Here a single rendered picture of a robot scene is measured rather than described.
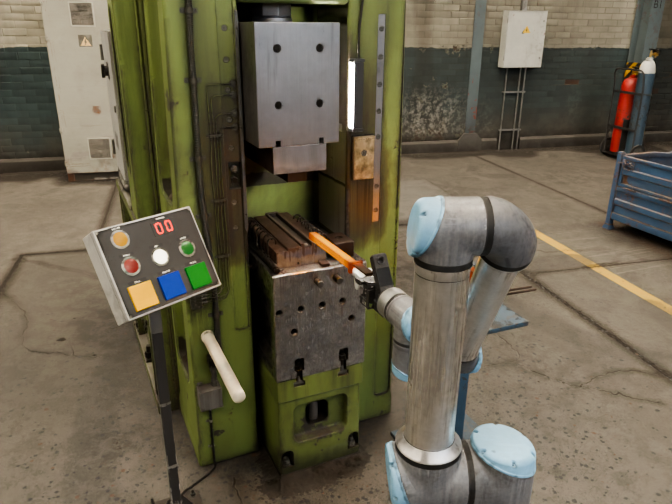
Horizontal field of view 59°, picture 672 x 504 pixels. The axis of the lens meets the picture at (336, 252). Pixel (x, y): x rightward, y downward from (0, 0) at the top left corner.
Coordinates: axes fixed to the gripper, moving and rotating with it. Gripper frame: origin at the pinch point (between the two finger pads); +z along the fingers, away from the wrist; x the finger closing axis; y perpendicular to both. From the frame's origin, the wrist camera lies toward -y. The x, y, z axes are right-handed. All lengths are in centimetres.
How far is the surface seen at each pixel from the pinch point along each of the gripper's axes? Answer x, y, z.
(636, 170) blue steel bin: 372, 48, 199
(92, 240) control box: -74, -10, 25
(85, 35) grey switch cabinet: -40, -43, 591
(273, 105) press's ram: -12, -43, 43
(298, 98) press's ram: -3, -45, 43
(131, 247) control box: -63, -6, 25
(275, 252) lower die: -12.4, 9.2, 42.2
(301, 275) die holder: -4.9, 16.7, 35.3
